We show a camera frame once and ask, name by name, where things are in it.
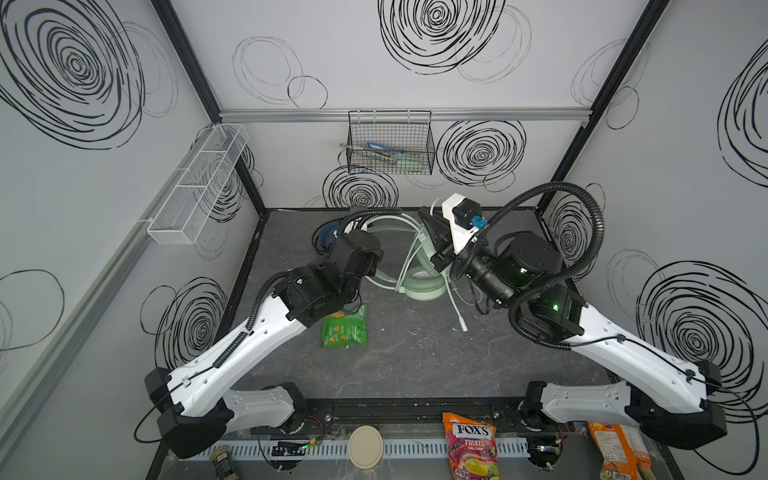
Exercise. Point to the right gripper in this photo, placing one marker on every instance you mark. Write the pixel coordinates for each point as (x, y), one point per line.
(442, 241)

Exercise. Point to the mint green headphones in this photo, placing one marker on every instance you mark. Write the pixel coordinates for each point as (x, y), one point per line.
(417, 278)

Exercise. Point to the black blue headphones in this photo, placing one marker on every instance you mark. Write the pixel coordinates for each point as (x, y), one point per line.
(324, 236)

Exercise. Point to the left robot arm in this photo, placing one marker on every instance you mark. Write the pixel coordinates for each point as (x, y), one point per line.
(197, 402)

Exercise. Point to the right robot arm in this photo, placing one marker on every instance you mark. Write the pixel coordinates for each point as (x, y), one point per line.
(674, 401)

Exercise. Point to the green item in basket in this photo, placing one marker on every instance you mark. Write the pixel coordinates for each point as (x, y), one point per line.
(409, 164)

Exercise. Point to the green snack bag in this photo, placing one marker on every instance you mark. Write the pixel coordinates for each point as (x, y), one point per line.
(342, 329)

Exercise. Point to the Fox's fruits candy bag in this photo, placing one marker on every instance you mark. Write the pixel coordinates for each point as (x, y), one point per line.
(472, 448)

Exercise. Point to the round beige lid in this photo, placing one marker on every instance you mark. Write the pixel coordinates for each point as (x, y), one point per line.
(365, 447)

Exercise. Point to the orange snack bag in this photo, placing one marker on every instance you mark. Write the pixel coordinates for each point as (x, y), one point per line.
(624, 453)

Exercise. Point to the small dark jar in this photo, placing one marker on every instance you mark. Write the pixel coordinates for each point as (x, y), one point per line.
(222, 463)

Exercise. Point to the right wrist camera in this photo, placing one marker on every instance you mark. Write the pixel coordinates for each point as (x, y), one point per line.
(465, 218)

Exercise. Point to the black wire basket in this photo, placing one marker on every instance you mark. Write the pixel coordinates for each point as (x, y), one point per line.
(415, 138)

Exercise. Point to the blue handled tool in basket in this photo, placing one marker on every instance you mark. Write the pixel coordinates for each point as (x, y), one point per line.
(384, 150)

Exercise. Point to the aluminium wall rail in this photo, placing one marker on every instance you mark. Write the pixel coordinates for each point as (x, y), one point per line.
(326, 115)

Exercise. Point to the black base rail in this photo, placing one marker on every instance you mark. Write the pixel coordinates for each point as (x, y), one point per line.
(501, 412)

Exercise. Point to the white wire shelf basket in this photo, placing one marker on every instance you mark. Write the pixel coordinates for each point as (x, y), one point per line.
(187, 208)

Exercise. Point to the white slotted cable duct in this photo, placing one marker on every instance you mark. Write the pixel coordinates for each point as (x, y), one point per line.
(422, 448)

